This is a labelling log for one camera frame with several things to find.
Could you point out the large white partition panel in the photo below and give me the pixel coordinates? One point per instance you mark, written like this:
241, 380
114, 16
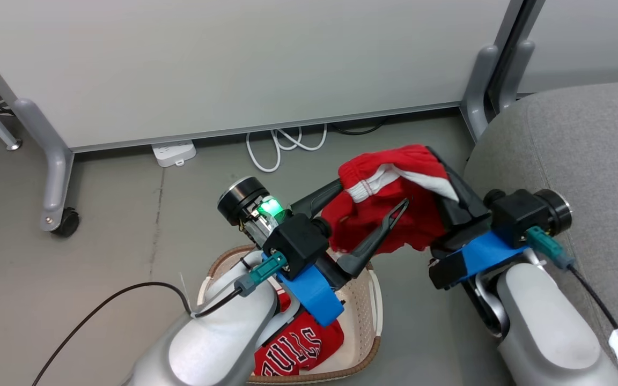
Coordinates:
234, 64

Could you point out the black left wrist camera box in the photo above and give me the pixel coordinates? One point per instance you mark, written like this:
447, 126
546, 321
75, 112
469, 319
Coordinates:
295, 241

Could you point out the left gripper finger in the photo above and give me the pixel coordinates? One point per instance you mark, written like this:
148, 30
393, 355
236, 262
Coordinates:
317, 199
373, 241

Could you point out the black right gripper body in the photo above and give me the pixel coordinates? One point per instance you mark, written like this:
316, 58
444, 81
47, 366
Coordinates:
448, 271

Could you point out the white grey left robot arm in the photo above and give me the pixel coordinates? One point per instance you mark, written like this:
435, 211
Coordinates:
207, 343

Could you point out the red Bulls jersey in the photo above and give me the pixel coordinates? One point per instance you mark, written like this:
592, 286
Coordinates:
293, 348

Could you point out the white partition panel with seams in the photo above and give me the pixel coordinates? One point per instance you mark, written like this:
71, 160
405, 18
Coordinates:
588, 37

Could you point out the red white shorts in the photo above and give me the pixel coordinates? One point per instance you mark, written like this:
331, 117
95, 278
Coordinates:
379, 214

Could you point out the blue right camera mount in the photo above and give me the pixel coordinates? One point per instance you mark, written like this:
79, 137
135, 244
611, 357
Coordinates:
483, 253

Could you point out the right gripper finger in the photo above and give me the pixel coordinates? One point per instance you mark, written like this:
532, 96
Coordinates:
467, 209

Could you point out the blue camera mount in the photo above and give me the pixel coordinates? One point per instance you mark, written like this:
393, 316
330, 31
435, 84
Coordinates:
483, 253
311, 292

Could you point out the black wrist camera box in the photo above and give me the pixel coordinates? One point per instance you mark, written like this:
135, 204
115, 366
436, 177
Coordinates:
513, 214
295, 241

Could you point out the cream laundry basket brown rim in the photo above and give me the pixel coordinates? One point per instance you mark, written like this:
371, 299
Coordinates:
360, 321

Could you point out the white power strip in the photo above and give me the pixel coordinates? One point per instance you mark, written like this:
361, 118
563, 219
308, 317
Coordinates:
174, 153

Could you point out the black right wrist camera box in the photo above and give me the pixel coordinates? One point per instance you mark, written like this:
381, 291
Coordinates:
513, 214

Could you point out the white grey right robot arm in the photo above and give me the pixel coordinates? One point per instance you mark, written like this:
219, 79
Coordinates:
539, 327

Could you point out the blue left camera mount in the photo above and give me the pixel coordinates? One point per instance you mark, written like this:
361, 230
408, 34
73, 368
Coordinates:
311, 292

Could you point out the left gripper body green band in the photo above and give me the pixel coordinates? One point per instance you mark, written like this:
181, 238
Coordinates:
242, 199

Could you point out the grey partition foot with caster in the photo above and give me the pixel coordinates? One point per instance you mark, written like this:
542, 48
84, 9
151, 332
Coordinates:
54, 161

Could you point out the grey fabric sofa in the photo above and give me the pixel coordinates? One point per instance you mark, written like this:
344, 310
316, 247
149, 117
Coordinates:
582, 145

